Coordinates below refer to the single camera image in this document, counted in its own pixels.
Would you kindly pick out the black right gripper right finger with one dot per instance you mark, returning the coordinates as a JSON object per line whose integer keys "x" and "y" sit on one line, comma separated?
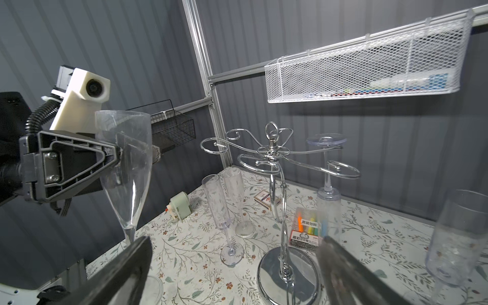
{"x": 348, "y": 281}

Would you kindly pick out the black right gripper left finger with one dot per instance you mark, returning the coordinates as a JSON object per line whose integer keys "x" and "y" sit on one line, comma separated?
{"x": 122, "y": 281}

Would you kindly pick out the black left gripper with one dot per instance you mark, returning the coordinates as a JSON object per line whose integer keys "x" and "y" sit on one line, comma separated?
{"x": 58, "y": 165}

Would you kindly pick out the clear champagne flute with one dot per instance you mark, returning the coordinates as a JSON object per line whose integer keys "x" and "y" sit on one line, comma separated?
{"x": 232, "y": 253}
{"x": 235, "y": 188}

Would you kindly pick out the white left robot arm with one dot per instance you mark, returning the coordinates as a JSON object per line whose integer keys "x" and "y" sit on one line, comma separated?
{"x": 17, "y": 120}

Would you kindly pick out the silver wine glass rack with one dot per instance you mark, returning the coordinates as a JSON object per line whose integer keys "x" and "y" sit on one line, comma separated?
{"x": 285, "y": 275}

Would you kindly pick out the colourful small packet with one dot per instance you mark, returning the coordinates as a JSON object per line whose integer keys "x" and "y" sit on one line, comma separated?
{"x": 308, "y": 228}

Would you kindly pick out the items in white basket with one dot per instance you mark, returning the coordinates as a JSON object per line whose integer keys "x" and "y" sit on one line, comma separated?
{"x": 417, "y": 81}

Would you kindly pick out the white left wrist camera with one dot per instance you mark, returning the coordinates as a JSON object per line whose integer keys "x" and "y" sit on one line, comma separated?
{"x": 78, "y": 95}

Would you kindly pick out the black wire mesh basket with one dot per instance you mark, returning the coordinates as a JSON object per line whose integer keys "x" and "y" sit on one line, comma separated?
{"x": 170, "y": 128}

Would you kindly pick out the white wire mesh basket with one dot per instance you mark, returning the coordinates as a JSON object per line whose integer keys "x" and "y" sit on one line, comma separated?
{"x": 433, "y": 44}

